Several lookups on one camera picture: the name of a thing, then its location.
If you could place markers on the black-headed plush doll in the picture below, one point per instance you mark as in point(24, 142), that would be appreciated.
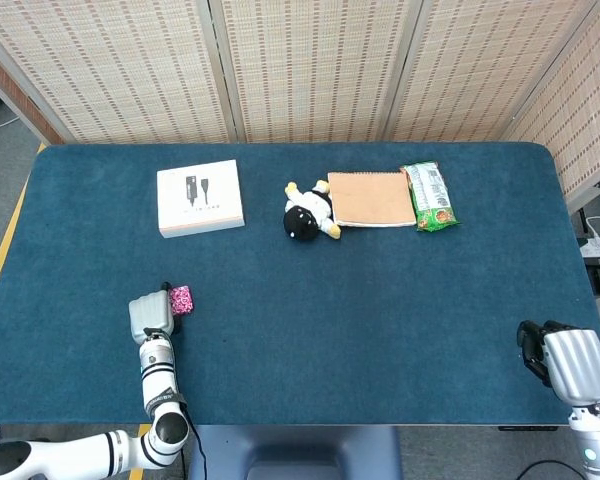
point(305, 215)

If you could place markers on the woven bamboo screen panel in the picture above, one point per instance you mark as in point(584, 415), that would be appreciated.
point(110, 70)
point(585, 115)
point(485, 70)
point(315, 70)

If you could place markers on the brown spiral notebook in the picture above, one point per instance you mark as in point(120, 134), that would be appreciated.
point(372, 200)

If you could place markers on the pink patterned pouch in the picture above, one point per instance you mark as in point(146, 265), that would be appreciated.
point(182, 301)

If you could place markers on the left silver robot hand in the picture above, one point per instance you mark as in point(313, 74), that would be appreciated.
point(150, 315)

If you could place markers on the yellow floor tape strip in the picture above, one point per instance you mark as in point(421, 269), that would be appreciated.
point(142, 429)
point(5, 245)

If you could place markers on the green snack packet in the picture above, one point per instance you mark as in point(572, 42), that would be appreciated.
point(432, 197)

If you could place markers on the blue felt table cover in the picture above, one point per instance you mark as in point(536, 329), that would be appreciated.
point(330, 310)

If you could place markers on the black table control panel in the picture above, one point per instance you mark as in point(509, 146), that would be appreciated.
point(527, 428)

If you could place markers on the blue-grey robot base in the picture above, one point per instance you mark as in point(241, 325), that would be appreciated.
point(295, 452)

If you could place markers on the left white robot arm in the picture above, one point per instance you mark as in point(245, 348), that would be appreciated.
point(157, 385)

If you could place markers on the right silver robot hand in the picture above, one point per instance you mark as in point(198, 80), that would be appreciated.
point(575, 365)

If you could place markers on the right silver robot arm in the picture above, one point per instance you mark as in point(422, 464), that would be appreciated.
point(595, 440)

